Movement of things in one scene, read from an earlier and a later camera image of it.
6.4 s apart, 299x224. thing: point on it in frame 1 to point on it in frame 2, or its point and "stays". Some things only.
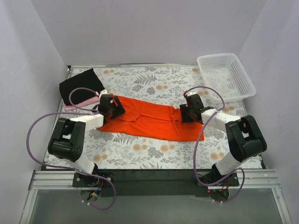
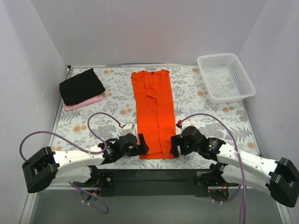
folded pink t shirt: [81, 104] stays
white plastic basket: [224, 73] stays
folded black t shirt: [87, 79] stays
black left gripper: [116, 108] to [137, 146]
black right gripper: [184, 114] to [178, 144]
